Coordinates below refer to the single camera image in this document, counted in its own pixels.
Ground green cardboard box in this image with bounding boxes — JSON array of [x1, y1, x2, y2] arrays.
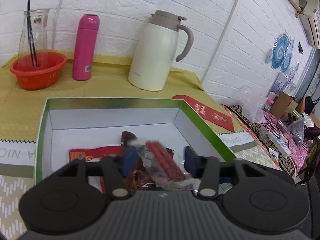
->
[[35, 98, 234, 182]]

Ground white air conditioner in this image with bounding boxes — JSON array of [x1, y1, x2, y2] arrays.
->
[[299, 0, 319, 49]]

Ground red plastic basket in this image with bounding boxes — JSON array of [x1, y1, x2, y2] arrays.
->
[[10, 51, 67, 90]]

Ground pink thermos bottle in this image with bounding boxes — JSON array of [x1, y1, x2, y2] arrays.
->
[[72, 14, 100, 81]]

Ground blue round wall decoration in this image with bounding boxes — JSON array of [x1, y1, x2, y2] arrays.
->
[[270, 34, 295, 74]]

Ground yellow green tablecloth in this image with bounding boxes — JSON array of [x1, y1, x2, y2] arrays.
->
[[1, 56, 228, 141]]

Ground cream thermal jug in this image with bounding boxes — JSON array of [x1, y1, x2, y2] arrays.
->
[[128, 10, 194, 92]]

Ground red snack packet in box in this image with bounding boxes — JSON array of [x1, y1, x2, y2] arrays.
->
[[68, 145, 121, 193]]

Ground black chopsticks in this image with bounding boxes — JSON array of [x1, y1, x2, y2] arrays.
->
[[27, 0, 38, 67]]

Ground brown cardboard box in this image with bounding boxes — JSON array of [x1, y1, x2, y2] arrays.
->
[[270, 92, 298, 119]]

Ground clear plastic bag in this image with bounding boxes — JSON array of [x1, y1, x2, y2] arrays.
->
[[239, 86, 265, 124]]

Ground red envelope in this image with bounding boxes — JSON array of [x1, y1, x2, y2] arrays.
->
[[172, 95, 235, 132]]

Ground white power strip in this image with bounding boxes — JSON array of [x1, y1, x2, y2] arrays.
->
[[267, 132, 291, 157]]

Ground red sausage snack pack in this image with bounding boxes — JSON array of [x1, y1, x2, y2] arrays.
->
[[137, 141, 195, 191]]

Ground clear glass carafe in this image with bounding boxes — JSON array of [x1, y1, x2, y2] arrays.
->
[[18, 9, 50, 68]]

